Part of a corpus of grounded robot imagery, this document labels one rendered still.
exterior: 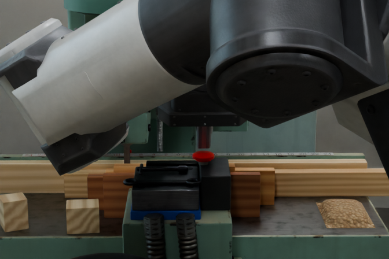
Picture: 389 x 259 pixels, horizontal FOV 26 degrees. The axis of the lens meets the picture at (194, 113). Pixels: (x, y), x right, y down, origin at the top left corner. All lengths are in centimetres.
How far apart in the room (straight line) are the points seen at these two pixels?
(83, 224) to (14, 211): 10
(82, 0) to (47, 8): 255
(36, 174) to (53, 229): 16
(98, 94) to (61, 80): 4
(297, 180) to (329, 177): 5
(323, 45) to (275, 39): 3
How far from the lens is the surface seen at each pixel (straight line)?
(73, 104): 68
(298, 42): 52
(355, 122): 72
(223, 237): 109
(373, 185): 136
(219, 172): 111
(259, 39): 52
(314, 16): 54
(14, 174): 137
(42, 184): 136
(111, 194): 124
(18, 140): 393
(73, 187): 134
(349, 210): 125
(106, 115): 68
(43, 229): 123
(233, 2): 55
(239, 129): 147
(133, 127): 126
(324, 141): 373
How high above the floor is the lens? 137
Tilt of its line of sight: 15 degrees down
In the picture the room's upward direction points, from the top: straight up
